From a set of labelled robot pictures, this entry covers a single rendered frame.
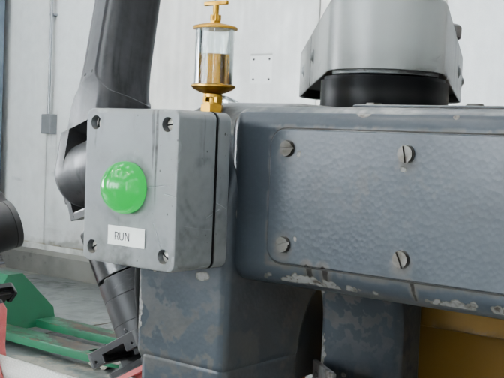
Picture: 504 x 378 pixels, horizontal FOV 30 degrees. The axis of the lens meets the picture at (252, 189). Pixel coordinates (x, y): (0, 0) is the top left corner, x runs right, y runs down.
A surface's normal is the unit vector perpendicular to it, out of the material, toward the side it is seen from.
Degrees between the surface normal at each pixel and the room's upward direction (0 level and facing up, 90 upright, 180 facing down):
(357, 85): 90
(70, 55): 90
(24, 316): 75
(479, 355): 90
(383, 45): 90
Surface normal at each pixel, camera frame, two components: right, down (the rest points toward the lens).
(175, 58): -0.62, 0.02
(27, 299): 0.76, -0.19
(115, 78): 0.61, -0.40
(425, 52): 0.49, 0.07
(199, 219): 0.78, 0.07
